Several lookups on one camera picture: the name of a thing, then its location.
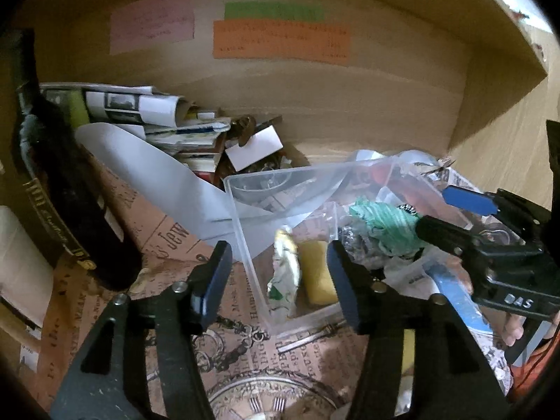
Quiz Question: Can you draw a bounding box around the white plastic box lid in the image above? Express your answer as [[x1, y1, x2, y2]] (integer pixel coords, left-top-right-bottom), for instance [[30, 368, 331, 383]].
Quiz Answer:
[[75, 122, 350, 261]]

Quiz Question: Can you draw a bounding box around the clear plastic box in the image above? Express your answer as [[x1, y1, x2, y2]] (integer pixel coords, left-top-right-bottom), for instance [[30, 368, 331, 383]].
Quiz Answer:
[[224, 156, 472, 337]]

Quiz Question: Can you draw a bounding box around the pink sticky note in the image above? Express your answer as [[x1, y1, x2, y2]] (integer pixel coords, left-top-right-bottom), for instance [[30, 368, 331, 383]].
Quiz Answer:
[[109, 0, 195, 55]]

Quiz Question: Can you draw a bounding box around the orange sticky note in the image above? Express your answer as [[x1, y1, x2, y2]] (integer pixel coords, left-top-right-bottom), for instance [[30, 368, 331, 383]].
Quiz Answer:
[[212, 19, 351, 65]]

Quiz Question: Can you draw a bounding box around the metal key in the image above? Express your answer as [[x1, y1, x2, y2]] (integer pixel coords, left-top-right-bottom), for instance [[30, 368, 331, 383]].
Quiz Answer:
[[276, 321, 348, 355]]

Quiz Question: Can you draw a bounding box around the crumpled white green wrapper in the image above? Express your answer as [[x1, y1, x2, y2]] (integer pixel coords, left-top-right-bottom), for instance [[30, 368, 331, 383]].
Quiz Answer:
[[267, 226, 302, 323]]

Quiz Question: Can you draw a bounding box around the blue plastic packet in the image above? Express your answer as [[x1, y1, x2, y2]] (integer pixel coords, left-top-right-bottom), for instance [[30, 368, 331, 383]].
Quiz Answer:
[[422, 261, 492, 336]]

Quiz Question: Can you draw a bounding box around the person's right hand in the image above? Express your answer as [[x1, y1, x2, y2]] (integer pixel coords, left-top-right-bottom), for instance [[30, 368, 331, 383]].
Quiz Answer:
[[501, 313, 526, 347]]

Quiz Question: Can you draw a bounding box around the yellow sponge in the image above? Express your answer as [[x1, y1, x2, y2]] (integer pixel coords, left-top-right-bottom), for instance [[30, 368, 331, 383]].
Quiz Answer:
[[298, 240, 338, 306]]

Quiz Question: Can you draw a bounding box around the green sticky note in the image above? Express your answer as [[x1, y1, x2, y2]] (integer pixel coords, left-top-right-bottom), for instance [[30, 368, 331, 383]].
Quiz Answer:
[[224, 1, 324, 22]]

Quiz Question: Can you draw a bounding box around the dark wine bottle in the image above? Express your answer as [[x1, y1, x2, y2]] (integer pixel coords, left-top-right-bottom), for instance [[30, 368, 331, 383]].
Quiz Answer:
[[9, 28, 142, 291]]

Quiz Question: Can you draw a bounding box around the green knitted cloth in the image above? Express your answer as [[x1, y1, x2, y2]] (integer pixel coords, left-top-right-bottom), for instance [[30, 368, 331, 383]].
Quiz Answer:
[[349, 197, 426, 257]]

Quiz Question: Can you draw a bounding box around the small white card box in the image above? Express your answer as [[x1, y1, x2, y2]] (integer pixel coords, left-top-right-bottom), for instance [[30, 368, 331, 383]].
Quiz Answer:
[[225, 126, 283, 172]]

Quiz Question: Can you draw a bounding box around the stack of papers and magazines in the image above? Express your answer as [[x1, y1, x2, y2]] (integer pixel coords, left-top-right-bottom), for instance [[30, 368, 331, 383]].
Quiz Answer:
[[40, 83, 232, 174]]

